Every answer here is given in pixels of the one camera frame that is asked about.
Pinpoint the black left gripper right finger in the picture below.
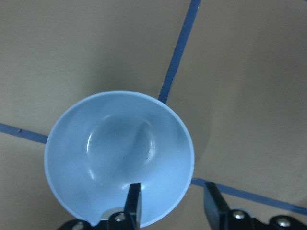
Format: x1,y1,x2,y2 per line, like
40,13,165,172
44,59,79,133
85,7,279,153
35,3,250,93
204,182,307,230

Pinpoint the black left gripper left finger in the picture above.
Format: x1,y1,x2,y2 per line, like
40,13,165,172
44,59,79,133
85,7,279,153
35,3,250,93
99,183,142,230

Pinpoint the blue bowl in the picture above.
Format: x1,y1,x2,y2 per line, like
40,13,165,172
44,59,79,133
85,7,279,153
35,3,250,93
44,91,194,227

